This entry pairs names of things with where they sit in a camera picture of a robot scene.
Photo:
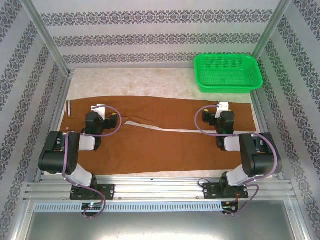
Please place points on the right circuit board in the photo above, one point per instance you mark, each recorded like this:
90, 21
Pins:
230, 205

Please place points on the aluminium frame post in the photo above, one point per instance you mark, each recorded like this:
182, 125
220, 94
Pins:
271, 27
50, 37

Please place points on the aluminium mounting rail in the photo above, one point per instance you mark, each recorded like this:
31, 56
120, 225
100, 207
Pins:
160, 187

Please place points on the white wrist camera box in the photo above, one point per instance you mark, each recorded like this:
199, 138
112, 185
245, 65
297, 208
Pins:
223, 105
99, 108

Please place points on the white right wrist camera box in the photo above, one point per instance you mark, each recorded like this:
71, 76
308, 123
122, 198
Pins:
223, 105

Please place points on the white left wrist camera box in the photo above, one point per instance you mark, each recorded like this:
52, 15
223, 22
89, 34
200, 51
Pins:
99, 108

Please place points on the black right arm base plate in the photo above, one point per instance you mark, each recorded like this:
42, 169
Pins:
210, 191

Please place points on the aluminium side rail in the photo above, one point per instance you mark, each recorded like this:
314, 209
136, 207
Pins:
263, 120

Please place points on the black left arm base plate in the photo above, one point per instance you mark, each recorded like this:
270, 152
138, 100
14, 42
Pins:
108, 191

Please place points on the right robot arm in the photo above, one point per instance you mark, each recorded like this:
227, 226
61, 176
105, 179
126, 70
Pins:
260, 155

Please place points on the grey metal sheet panel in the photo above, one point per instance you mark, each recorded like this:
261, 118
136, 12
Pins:
160, 226

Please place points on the circuit board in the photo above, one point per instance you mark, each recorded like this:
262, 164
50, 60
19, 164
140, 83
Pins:
91, 206
230, 205

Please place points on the brown long pants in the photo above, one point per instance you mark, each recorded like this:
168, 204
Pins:
162, 150

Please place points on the green plastic basket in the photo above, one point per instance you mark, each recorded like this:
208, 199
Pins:
227, 75

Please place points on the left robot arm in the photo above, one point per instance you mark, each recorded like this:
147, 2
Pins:
56, 156

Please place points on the left circuit board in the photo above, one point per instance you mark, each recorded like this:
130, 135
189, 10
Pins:
91, 206

